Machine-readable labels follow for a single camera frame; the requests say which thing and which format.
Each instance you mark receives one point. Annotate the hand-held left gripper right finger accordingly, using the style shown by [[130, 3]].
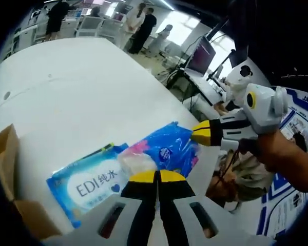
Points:
[[184, 220]]

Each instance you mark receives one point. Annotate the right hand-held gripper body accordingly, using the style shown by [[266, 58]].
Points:
[[264, 112]]

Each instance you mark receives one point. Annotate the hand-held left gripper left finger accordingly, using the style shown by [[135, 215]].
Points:
[[123, 220]]

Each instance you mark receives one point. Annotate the blue white wet wipes pack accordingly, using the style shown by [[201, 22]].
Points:
[[92, 184]]

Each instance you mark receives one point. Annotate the blue soft tissue pack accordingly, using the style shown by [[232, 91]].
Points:
[[166, 143]]

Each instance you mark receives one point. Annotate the silver green soft sachet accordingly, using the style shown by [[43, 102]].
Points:
[[108, 147]]

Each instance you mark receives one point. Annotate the brown cardboard shoe box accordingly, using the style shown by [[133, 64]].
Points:
[[5, 153]]

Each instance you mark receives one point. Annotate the person's right hand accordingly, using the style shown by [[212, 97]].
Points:
[[251, 146]]

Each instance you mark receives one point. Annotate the person's own body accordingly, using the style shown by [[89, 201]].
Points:
[[246, 187]]

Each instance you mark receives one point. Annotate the monitor with dark red screen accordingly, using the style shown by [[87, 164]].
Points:
[[200, 57]]

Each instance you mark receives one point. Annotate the white office chair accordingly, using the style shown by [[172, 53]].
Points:
[[110, 28], [89, 25]]

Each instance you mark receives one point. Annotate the round table grommet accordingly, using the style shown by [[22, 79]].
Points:
[[7, 96]]

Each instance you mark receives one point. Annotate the blue white wall poster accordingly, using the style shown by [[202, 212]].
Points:
[[297, 120]]

